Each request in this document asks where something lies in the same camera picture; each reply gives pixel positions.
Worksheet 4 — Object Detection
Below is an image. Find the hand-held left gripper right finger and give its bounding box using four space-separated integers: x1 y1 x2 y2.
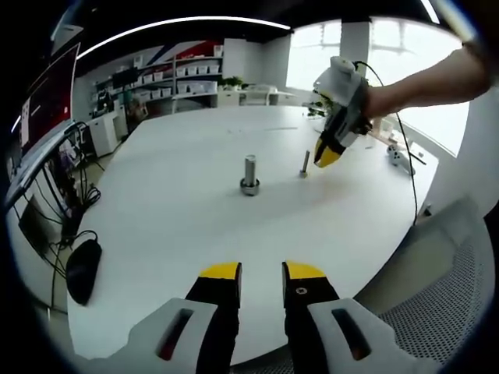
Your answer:
282 260 430 374

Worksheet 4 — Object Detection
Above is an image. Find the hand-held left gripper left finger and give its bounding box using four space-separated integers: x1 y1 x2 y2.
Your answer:
88 261 242 374

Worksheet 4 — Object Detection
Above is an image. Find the thick threaded steel stud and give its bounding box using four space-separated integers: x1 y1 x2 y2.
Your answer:
239 154 263 198

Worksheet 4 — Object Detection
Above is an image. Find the large potted plant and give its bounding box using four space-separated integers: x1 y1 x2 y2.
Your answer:
306 93 333 118

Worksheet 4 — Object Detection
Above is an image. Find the white game controller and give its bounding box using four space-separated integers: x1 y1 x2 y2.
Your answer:
387 143 417 175

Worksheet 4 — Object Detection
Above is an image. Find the small potted plant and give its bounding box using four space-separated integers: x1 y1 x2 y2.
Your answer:
218 76 245 92

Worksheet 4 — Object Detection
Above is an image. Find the straight ceiling light strip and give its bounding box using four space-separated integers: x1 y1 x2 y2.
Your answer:
420 0 442 25

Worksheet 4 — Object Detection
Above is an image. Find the black computer mouse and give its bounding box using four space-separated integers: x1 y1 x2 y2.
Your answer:
65 238 104 306

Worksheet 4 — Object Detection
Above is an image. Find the grey mesh office chair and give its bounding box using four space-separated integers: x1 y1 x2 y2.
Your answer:
241 196 494 374

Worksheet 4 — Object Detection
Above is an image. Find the curved ceiling light strip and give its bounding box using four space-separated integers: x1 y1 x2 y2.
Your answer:
76 16 292 60

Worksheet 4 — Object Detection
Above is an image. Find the white shelf with storage bins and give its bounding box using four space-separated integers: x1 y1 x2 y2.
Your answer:
91 44 225 115

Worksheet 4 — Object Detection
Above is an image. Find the dark rectangular box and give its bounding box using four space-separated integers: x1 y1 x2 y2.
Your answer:
19 192 54 255

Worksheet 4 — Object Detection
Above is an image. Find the white cabinet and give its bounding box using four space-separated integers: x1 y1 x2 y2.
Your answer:
87 111 122 157

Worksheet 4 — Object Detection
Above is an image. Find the white desk with black legs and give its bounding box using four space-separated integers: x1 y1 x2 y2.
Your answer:
3 122 86 208

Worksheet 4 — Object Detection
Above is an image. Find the red screen monitor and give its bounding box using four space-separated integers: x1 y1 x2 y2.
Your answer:
17 41 81 152

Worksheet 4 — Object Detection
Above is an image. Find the black cable bundle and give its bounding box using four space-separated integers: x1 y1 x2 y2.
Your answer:
42 128 103 258

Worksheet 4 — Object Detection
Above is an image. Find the black wall screen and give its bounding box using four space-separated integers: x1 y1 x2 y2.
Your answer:
112 66 140 85

